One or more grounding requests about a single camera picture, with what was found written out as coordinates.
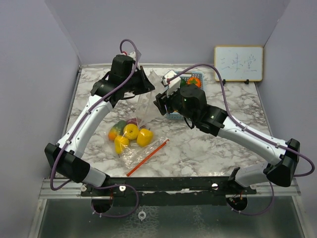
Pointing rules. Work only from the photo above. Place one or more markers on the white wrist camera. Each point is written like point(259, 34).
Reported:
point(134, 55)
point(171, 86)

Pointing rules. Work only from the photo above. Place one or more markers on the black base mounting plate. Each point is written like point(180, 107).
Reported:
point(168, 191)

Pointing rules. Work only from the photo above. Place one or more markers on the orange persimmon with leaves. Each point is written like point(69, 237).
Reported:
point(194, 80)

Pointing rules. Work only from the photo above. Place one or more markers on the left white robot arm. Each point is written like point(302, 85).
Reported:
point(65, 157)

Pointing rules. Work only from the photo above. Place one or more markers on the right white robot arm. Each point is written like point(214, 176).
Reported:
point(281, 157)

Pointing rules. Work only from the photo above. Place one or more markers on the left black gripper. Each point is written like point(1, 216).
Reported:
point(146, 86)

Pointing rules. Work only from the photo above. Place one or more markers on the green orange mango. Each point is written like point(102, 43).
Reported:
point(116, 130)

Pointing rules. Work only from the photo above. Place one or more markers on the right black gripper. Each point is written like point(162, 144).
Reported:
point(161, 101)

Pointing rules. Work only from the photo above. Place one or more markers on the clear bag white zipper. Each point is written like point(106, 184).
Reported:
point(146, 111)

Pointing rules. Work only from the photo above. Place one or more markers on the aluminium rail frame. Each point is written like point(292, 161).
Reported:
point(73, 191)

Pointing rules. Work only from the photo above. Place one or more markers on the blue perforated plastic basket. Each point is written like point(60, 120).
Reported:
point(187, 75)

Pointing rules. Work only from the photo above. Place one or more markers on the yellow pear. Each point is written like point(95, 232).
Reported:
point(131, 131)
point(120, 144)

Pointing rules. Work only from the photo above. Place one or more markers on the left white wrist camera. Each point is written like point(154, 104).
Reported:
point(134, 55)

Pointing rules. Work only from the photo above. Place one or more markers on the red zipper clear bag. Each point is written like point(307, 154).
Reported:
point(134, 156)

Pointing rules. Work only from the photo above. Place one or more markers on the small whiteboard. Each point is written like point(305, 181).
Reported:
point(239, 63)

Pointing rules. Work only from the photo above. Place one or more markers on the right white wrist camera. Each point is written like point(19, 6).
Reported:
point(171, 86)

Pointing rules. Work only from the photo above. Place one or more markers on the yellow bell pepper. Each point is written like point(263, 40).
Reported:
point(144, 137)

